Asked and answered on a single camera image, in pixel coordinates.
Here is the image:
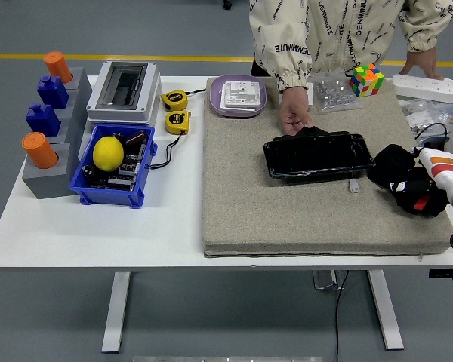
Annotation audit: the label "purple plate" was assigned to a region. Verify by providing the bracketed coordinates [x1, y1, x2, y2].
[209, 74, 268, 119]

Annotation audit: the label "orange cylinder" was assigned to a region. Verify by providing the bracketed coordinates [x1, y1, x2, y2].
[21, 131, 59, 170]
[43, 51, 74, 84]

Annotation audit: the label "yellow lemon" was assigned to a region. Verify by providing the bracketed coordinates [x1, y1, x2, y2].
[92, 136, 125, 173]

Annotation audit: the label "clear bag of metal parts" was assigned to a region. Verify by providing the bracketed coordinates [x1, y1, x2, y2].
[308, 71, 364, 115]

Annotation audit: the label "yellow tape measure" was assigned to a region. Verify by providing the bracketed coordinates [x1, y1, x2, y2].
[164, 110, 193, 135]
[160, 89, 189, 112]

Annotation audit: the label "electronic circuit boards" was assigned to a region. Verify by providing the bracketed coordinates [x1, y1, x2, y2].
[85, 143, 150, 192]

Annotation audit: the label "person's left hand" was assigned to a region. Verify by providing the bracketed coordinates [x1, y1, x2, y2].
[399, 48, 445, 81]

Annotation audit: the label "grey-brown mat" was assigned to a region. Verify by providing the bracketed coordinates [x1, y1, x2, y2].
[202, 76, 453, 259]

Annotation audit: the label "black hanging cable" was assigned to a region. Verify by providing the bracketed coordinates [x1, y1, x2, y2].
[334, 269, 350, 362]

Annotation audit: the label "small white card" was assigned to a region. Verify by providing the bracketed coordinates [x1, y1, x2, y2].
[278, 85, 315, 106]

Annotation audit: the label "blue plastic bin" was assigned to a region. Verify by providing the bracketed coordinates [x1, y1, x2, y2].
[69, 123, 159, 208]

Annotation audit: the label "black table controller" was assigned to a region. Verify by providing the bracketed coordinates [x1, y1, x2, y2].
[428, 268, 453, 291]

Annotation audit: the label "white table leg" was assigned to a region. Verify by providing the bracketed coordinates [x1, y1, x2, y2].
[366, 269, 405, 351]
[100, 270, 132, 354]

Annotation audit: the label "white wall socket plate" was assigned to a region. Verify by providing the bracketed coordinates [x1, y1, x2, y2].
[220, 80, 262, 113]

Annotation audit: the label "thin black cable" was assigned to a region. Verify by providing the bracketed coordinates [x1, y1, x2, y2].
[414, 121, 451, 149]

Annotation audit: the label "person's right hand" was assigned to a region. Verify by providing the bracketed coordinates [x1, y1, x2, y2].
[279, 85, 313, 136]

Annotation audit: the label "clear bag of small parts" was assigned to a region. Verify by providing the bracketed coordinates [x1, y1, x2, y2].
[399, 98, 453, 131]

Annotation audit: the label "black rag with red tag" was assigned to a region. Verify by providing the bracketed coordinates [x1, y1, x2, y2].
[366, 143, 451, 219]

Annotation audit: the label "blue plastic block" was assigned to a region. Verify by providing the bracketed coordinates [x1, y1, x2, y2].
[36, 75, 69, 110]
[25, 103, 62, 137]

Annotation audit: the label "grey under-table control box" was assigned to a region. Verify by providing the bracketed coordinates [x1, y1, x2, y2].
[312, 270, 344, 290]

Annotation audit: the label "dark brown capacitor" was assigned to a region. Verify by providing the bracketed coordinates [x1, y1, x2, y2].
[124, 130, 148, 146]

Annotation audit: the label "person's torso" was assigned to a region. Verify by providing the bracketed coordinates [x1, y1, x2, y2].
[248, 0, 412, 76]

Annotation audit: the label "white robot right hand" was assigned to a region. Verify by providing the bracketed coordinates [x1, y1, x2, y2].
[389, 146, 453, 198]

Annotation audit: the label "white power strip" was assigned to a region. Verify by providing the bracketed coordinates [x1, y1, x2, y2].
[392, 73, 453, 106]

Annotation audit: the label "blue-rimmed plate of electronics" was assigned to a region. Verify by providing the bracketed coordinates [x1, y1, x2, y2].
[414, 135, 453, 159]

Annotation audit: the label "grey electrical enclosure box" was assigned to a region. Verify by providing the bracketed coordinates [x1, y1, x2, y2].
[85, 60, 162, 125]

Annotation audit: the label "colourful puzzle cube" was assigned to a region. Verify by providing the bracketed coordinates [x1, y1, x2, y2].
[348, 63, 385, 98]

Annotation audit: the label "black glossy panel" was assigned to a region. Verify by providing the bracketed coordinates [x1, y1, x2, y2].
[263, 126, 376, 181]

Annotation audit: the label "grey stepped block holder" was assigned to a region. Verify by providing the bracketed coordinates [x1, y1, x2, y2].
[21, 66, 94, 200]

